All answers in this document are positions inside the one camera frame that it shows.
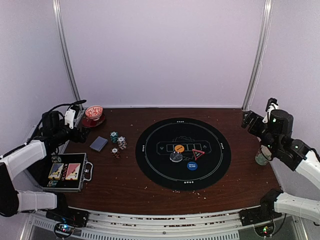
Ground chips in case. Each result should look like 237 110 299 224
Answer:
51 155 62 164

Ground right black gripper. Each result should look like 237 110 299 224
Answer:
241 110 279 155

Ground round black poker mat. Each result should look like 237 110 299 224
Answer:
135 118 232 191

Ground blue white chip stack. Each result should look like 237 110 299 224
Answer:
117 136 127 150

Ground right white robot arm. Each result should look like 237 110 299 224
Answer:
241 109 320 225

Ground aluminium poker case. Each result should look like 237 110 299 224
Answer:
39 152 94 193

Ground blue small blind button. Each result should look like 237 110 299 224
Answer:
187 161 198 171

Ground right aluminium frame post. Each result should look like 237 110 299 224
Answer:
242 0 274 111

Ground orange big blind button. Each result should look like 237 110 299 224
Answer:
174 144 185 153

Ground red white patterned bowl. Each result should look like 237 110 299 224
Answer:
85 105 103 121

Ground green white chip stack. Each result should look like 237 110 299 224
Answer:
110 131 119 143

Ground yellow blue card box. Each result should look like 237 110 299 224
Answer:
48 163 64 180

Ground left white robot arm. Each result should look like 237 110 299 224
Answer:
0 109 88 222

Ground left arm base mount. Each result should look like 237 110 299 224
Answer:
45 207 90 228

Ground left aluminium frame post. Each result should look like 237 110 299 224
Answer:
52 0 81 101

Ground white green paper cup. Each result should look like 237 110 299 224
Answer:
255 145 272 166

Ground dark red saucer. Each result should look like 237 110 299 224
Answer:
81 114 106 128

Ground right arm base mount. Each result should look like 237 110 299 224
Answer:
238 206 282 227

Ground red black all-in triangle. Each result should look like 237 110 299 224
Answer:
192 149 205 161

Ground blue card deck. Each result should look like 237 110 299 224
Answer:
89 136 108 152

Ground red card box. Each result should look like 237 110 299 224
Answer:
65 163 81 181

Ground red black chip stack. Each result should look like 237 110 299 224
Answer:
111 147 121 159

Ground aluminium front rail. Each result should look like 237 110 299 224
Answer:
19 208 311 240

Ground aluminium frame post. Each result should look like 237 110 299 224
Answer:
52 0 81 101
242 0 274 111

